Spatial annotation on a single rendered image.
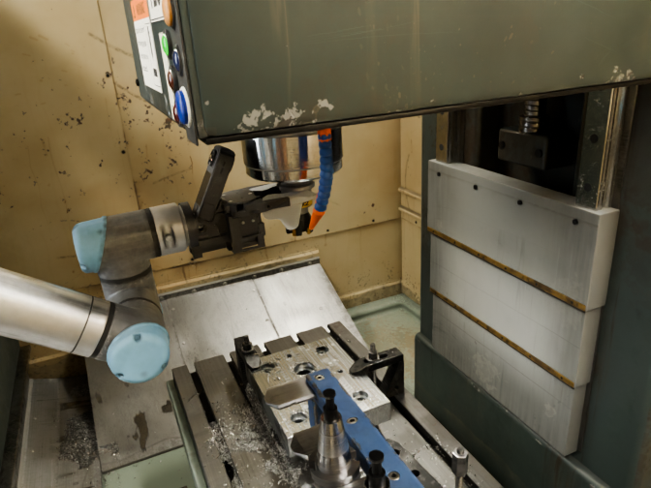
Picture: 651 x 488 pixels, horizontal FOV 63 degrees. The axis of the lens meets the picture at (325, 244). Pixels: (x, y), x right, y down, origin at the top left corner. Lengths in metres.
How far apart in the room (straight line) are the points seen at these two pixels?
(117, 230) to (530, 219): 0.72
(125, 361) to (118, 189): 1.19
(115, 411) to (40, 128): 0.87
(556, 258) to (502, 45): 0.51
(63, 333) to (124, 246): 0.16
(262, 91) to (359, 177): 1.62
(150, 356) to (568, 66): 0.61
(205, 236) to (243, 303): 1.13
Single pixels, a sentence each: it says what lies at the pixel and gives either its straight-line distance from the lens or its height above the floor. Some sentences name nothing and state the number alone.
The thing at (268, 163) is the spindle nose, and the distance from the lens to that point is 0.80.
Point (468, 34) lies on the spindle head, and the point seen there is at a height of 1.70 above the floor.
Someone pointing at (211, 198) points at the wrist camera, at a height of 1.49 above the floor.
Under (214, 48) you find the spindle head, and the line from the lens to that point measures 0.48.
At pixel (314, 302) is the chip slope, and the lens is 1.98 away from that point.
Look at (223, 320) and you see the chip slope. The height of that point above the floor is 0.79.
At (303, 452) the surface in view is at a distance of 0.73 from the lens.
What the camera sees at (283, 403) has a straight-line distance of 0.81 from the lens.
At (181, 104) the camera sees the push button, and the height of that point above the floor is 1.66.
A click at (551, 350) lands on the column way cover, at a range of 1.13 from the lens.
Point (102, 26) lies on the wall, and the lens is 1.80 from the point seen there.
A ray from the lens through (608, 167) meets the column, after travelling 0.97.
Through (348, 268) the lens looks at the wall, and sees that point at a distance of 2.20.
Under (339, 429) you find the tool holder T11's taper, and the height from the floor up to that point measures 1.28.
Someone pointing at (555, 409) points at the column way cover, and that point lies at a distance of 1.19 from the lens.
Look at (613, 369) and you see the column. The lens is 1.10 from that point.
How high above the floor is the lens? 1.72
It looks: 22 degrees down
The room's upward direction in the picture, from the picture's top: 4 degrees counter-clockwise
